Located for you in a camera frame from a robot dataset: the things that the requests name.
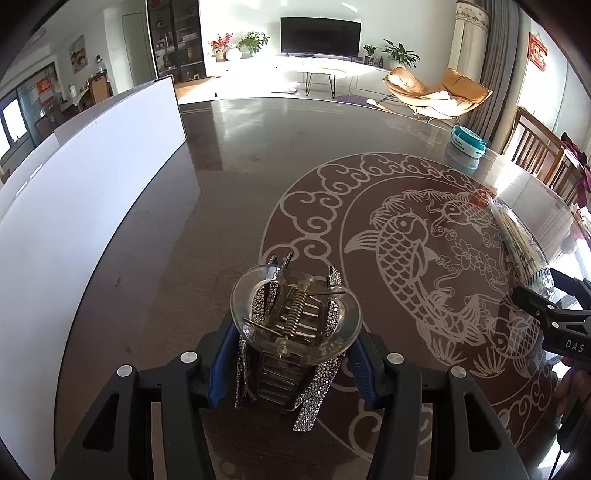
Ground grey curtain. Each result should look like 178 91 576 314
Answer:
471 0 522 144

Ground large leafy potted plant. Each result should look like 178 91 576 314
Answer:
381 39 421 70

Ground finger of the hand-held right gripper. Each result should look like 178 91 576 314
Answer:
515 286 591 330
549 268 591 310

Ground red window poster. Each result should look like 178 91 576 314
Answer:
36 76 55 107

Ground black television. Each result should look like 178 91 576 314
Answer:
280 17 362 58

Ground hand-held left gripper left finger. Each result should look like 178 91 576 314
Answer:
51 318 241 480

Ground person's right hand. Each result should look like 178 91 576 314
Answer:
554 364 591 416

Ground white television cabinet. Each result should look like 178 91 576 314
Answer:
217 55 393 93

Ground beige sheer curtain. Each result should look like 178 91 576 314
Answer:
450 0 490 84

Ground red wall hanging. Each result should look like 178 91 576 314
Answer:
529 32 549 71

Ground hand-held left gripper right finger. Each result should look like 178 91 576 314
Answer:
348 332 529 480

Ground glass display cabinet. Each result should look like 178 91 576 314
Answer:
147 0 205 80

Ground rhinestone hair claw clip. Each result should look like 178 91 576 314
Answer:
229 253 363 432

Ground teal round container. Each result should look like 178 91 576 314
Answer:
450 124 488 159

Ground wooden chair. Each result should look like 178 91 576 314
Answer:
501 106 591 204

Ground orange lounge chair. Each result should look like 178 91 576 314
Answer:
416 68 493 120
384 66 428 100

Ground white coffee table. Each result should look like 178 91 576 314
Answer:
300 65 354 99

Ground framed wall painting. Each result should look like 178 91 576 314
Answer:
69 34 87 75

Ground dark red garment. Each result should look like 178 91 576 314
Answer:
561 131 591 208

